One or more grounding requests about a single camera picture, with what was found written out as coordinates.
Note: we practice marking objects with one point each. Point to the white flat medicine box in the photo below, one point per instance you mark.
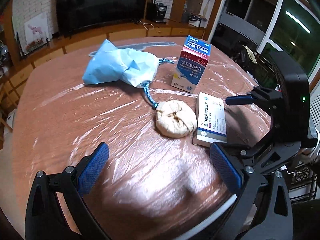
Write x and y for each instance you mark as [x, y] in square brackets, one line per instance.
[211, 123]

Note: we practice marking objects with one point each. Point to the wooden tv cabinet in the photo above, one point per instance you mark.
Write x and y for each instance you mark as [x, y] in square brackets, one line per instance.
[12, 85]

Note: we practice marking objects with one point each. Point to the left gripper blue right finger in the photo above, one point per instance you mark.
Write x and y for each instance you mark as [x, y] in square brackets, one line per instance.
[228, 173]

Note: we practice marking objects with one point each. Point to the black coffee machine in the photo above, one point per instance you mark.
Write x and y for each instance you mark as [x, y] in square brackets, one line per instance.
[155, 12]

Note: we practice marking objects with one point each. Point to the black flat television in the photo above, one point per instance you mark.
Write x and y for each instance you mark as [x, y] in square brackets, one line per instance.
[76, 15]

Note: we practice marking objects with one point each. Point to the blue plastic bag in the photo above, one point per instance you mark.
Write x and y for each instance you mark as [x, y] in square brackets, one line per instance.
[110, 64]

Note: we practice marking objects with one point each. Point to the blue white medicine carton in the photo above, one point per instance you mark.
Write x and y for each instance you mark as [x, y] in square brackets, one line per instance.
[191, 64]

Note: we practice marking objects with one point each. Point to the giraffe picture frame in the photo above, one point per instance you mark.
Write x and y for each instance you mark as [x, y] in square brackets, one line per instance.
[36, 35]

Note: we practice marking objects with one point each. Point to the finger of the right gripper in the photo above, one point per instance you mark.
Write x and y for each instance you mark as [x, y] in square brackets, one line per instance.
[239, 100]

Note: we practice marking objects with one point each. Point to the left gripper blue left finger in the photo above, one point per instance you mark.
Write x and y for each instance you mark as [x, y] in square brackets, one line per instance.
[90, 168]

